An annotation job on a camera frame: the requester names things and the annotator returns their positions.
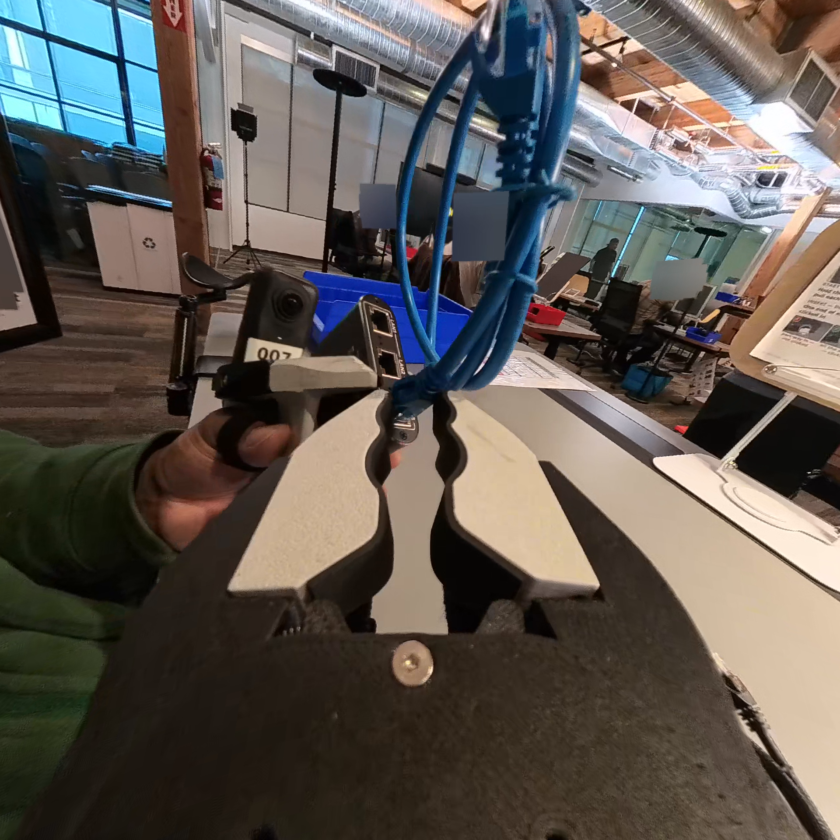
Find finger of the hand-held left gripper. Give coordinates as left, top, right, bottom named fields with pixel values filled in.
left=269, top=356, right=380, bottom=396

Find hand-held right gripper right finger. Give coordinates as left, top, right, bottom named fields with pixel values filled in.
left=430, top=392, right=602, bottom=621

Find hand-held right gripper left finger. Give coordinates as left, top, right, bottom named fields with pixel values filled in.
left=226, top=388, right=396, bottom=621

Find black network adapter box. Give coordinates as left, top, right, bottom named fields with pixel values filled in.
left=322, top=294, right=403, bottom=382

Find blue plastic bin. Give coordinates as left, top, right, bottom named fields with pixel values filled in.
left=303, top=270, right=475, bottom=365

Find black ethernet cable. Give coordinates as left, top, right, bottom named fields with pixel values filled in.
left=718, top=656, right=837, bottom=840

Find blue ethernet cable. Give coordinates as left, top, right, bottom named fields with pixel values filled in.
left=390, top=0, right=583, bottom=448

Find person's left forearm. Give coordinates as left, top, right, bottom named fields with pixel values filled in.
left=0, top=427, right=181, bottom=834

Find person's left hand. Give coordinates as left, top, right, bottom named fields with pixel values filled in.
left=134, top=407, right=298, bottom=552

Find red fire extinguisher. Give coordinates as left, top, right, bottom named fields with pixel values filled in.
left=199, top=144, right=225, bottom=212

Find printed paper sheet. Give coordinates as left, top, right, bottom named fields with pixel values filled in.
left=489, top=351, right=595, bottom=392

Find white recycling cabinet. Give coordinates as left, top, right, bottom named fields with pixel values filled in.
left=85, top=187, right=183, bottom=296

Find light panel on tripod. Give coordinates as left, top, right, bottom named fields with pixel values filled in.
left=222, top=104, right=265, bottom=269

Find black computer monitor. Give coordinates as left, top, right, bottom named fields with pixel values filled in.
left=399, top=163, right=487, bottom=263

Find teal floor crate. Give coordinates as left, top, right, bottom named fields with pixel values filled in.
left=621, top=363, right=675, bottom=403

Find instruction board on white stand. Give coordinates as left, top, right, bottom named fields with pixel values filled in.
left=651, top=190, right=840, bottom=593

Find black floor lamp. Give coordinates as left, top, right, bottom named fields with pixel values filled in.
left=312, top=67, right=370, bottom=275

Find black office chair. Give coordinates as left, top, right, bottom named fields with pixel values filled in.
left=589, top=281, right=645, bottom=349

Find grey board on stand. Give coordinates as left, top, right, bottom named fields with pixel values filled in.
left=537, top=252, right=593, bottom=301

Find wooden post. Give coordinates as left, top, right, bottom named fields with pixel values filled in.
left=151, top=0, right=212, bottom=316

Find silver ventilation duct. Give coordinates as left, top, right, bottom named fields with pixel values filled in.
left=587, top=0, right=840, bottom=155
left=262, top=0, right=657, bottom=188

